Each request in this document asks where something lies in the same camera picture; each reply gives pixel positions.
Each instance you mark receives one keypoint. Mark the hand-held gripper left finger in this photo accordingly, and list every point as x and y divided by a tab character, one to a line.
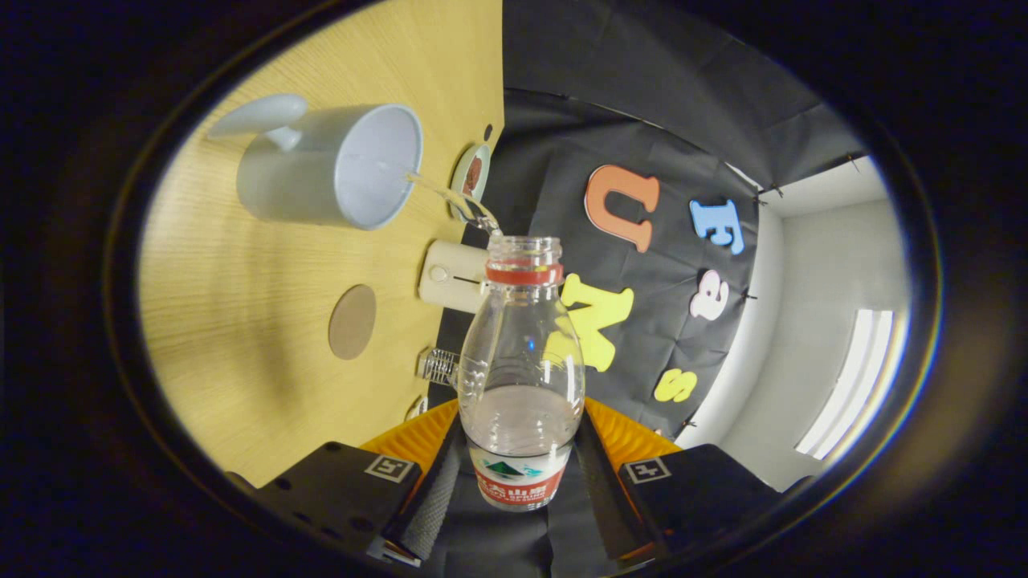
434	506

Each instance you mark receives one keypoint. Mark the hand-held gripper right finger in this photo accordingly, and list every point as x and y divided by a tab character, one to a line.
602	498

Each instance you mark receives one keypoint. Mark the clear plastic juice bottle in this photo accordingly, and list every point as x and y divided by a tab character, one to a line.
522	353

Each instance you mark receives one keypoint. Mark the round brown coaster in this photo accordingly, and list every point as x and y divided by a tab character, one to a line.
352	321

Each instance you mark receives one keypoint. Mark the white divided condiment tray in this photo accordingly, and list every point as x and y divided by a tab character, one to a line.
416	409

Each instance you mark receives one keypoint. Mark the white toaster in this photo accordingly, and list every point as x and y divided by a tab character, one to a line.
450	277

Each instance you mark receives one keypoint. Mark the wooden table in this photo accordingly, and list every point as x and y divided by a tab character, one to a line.
241	321

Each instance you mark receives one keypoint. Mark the large ceiling light panel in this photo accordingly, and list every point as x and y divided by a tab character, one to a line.
851	377

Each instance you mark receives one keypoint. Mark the pale green plate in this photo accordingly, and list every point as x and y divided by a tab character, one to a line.
459	189

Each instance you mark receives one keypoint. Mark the brown meat piece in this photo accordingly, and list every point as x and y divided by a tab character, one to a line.
476	167
471	185

